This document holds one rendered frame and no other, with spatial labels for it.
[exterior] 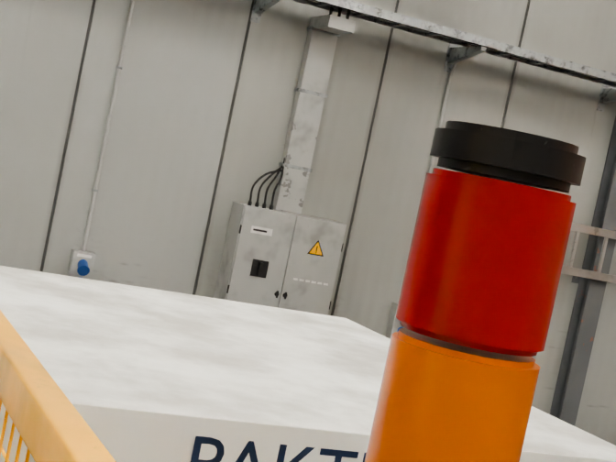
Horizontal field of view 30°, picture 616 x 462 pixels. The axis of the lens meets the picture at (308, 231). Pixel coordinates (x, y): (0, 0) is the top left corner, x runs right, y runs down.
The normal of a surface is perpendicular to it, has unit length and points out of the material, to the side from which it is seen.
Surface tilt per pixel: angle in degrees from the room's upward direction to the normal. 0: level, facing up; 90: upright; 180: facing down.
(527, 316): 90
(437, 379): 90
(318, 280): 90
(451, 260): 90
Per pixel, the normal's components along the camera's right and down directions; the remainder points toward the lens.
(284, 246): 0.37, 0.12
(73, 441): 0.20, -0.98
